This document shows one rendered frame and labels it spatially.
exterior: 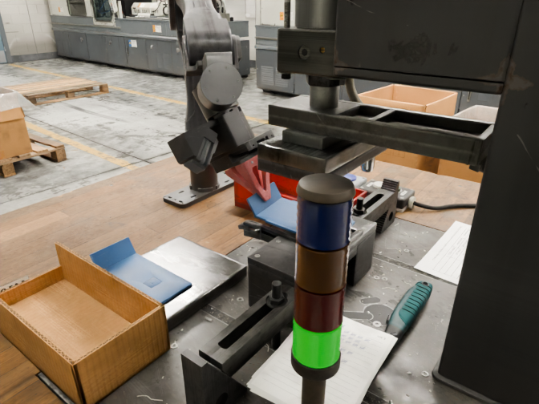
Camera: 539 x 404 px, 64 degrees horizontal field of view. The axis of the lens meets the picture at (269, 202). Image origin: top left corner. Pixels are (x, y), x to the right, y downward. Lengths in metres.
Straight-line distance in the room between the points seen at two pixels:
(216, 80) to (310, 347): 0.38
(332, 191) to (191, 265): 0.46
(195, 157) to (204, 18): 0.23
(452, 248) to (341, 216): 0.58
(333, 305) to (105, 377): 0.31
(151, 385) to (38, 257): 0.38
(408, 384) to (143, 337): 0.31
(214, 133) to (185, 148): 0.05
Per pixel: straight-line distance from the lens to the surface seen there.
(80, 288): 0.72
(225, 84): 0.59
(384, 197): 0.82
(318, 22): 0.52
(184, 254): 0.73
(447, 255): 0.82
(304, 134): 0.53
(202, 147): 0.62
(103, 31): 10.04
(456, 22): 0.43
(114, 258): 0.73
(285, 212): 0.68
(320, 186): 0.28
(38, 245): 0.89
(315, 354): 0.34
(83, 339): 0.63
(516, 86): 0.42
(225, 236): 0.81
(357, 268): 0.68
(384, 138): 0.49
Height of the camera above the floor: 1.30
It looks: 25 degrees down
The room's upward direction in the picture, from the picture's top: straight up
